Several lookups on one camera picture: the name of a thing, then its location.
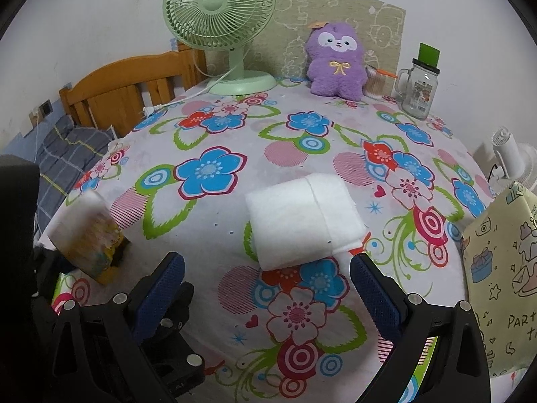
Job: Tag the yellow white packet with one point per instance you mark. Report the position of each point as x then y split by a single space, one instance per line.
92 243

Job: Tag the yellow cartoon print box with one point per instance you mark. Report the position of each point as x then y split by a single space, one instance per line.
499 260

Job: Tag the wooden bed headboard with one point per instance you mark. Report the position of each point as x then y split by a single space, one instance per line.
117 88

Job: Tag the white desk fan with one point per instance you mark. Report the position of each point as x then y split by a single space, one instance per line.
509 155

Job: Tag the green desk fan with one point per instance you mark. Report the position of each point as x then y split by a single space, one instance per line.
209 4

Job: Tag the dark wall socket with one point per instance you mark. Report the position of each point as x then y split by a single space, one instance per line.
45 108

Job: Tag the glass mug jar green lid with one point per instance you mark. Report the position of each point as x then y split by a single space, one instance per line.
419 96

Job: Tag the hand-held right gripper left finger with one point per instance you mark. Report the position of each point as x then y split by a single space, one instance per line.
163 289

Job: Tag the cotton swab jar orange lid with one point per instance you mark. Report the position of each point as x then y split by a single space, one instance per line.
374 86

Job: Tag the purple plush toy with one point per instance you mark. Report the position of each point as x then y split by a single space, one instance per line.
335 75

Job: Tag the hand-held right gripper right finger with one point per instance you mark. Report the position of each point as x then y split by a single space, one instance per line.
377 298

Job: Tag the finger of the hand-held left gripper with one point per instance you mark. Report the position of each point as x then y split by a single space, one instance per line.
44 273
180 344

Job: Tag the white cotton pad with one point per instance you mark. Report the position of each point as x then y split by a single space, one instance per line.
302 218

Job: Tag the floral tablecloth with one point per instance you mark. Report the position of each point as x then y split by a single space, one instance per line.
251 147

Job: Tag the grey plaid bedding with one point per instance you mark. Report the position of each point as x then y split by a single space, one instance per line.
63 155

